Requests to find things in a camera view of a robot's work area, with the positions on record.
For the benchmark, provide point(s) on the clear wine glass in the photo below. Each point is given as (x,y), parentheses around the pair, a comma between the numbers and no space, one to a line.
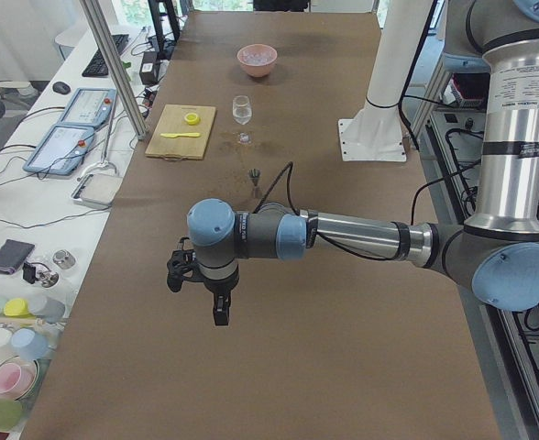
(242,113)

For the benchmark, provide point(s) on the bamboo cutting board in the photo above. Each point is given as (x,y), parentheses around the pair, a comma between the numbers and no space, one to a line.
(172,121)

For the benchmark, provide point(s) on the yellow lemon slice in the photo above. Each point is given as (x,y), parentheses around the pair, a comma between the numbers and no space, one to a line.
(192,119)

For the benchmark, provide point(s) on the pink bowl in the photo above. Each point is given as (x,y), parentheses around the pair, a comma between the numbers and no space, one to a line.
(257,71)

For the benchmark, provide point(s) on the steel bottle cap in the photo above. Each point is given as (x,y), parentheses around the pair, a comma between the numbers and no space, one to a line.
(64,259)

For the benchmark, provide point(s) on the clear ice cubes pile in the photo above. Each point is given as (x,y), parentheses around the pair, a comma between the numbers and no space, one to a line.
(257,57)

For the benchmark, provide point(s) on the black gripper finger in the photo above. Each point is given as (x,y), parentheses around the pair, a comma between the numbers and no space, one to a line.
(223,309)
(216,309)

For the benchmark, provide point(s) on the aluminium camera post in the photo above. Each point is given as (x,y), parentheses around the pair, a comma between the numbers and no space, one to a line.
(105,43)

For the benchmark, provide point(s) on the yellow plastic knife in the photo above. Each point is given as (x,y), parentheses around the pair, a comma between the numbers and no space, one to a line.
(181,135)

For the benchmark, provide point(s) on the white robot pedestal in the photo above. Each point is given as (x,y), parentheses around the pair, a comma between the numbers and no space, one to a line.
(375,132)

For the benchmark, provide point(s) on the steel measuring jigger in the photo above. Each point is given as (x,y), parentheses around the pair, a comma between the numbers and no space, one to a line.
(254,176)

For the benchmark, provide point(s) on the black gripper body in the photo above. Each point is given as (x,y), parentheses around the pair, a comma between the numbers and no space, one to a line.
(219,287)

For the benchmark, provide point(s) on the blue teach pendant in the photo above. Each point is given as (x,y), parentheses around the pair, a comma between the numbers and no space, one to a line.
(89,107)
(61,150)

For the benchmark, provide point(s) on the black computer mouse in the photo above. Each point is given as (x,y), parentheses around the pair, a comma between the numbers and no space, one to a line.
(61,88)

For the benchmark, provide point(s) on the metal rod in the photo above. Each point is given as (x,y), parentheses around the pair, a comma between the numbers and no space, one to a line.
(103,164)

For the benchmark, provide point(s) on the grey blue cup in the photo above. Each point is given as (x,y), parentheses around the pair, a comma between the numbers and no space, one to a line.
(46,308)

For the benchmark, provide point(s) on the light blue cup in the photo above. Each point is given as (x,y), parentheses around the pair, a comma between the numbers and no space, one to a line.
(29,344)

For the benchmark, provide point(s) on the yellow cup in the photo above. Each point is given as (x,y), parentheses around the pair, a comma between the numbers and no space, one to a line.
(17,308)

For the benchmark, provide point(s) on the grey folded cloth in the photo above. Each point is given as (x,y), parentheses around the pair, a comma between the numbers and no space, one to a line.
(13,254)

